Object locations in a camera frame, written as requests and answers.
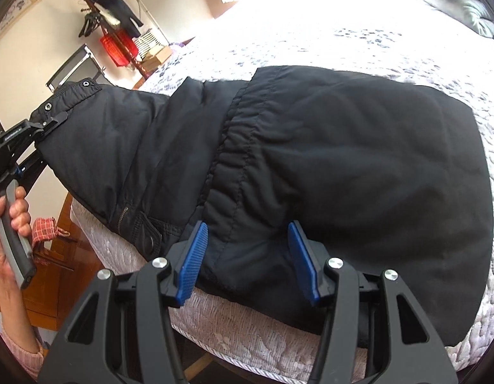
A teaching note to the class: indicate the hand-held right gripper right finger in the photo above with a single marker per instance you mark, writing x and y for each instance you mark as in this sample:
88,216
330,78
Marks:
303,264

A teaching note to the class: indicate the cardboard box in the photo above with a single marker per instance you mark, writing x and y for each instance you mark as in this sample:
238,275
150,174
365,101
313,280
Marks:
157,58

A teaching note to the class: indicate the red checkered cloth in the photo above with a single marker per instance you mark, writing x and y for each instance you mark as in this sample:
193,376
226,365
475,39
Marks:
45,230

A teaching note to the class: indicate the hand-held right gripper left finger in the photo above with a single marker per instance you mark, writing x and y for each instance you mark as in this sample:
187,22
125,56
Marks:
193,260

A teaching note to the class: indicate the purple plastic item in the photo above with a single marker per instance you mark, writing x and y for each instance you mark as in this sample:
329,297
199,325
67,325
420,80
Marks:
181,46

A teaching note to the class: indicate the lilac quilted bedspread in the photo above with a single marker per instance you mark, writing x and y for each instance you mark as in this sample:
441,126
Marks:
239,328

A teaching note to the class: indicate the white bed sheet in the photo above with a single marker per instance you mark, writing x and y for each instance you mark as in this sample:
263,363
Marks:
311,4

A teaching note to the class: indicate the chrome frame mesh chair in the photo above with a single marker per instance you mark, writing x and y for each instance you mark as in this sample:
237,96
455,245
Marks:
71,66

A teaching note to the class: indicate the black hanging garment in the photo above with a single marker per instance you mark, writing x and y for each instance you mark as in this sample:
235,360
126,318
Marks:
119,8

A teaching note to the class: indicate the white slatted rack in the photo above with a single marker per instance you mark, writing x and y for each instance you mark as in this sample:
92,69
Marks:
148,42

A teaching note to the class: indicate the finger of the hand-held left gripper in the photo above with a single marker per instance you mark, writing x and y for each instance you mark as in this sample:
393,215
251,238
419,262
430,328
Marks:
51,120
33,164

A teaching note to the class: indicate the folded grey duvet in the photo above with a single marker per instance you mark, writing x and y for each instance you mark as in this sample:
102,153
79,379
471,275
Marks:
467,4

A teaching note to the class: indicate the person's left hand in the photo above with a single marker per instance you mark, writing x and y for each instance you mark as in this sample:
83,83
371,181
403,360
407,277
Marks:
1,244

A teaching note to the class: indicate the wooden coat rack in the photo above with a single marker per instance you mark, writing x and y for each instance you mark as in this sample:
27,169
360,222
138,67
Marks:
82,0

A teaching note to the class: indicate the person's left forearm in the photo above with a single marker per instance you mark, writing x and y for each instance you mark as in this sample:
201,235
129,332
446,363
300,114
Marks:
19,324

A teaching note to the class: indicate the black quilted jacket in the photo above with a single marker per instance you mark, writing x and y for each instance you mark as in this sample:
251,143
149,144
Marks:
331,160

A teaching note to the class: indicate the black clothes hangers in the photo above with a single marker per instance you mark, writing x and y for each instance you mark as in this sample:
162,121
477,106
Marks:
89,24

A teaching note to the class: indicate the framed wall picture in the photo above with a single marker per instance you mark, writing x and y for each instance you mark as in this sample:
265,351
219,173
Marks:
15,12

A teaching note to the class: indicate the red bag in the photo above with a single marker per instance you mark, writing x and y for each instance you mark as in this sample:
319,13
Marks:
117,48

